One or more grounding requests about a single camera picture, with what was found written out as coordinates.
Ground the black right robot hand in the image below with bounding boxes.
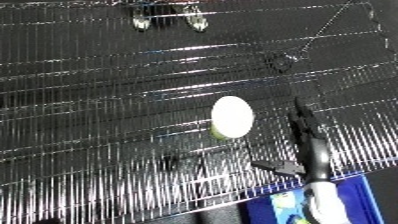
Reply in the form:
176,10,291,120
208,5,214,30
250,96,335,184

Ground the white paper cup green band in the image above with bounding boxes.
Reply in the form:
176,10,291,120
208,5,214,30
207,95,256,141

